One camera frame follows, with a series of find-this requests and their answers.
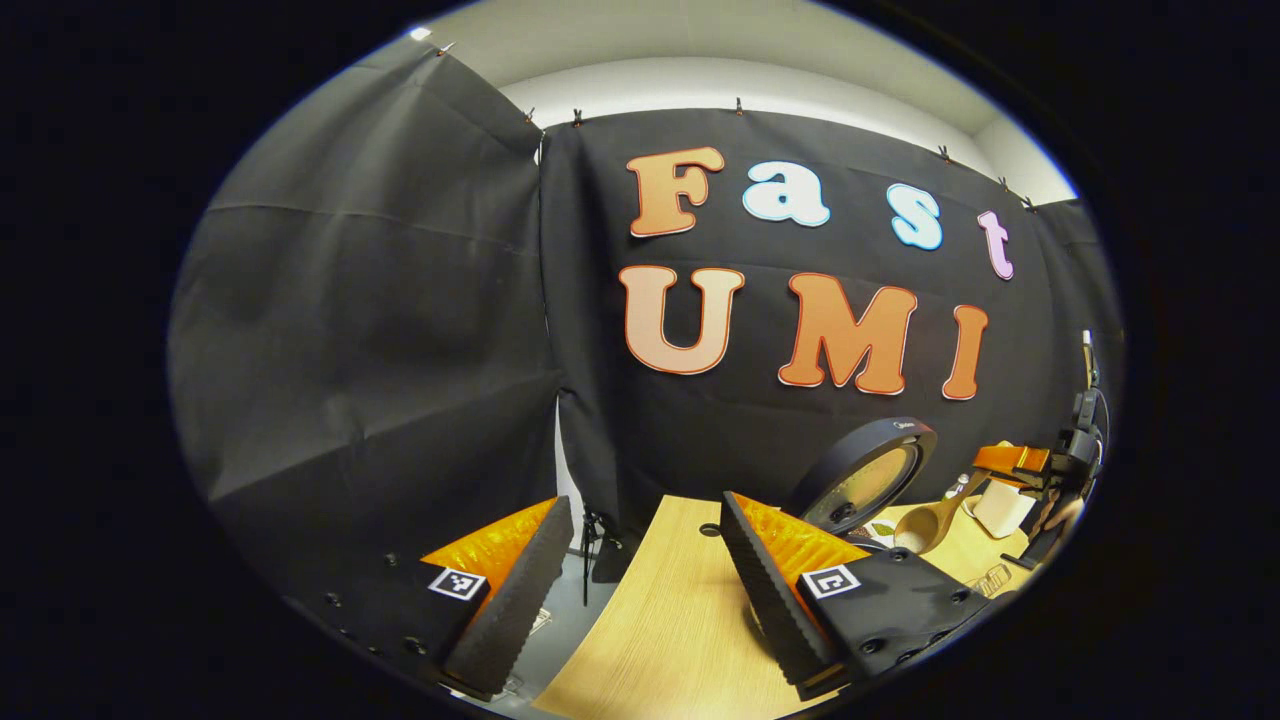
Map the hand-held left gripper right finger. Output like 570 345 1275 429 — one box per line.
720 492 996 703

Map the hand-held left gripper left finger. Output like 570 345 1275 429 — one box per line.
283 497 576 701

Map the wooden spoon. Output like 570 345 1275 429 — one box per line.
893 470 987 554

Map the dark grey rice cooker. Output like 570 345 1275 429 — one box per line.
750 417 939 641

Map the white toaster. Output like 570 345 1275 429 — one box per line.
970 480 1037 539

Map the black backdrop stand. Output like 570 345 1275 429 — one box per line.
578 508 641 607

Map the black backdrop cloth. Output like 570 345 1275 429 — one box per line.
168 45 1126 601

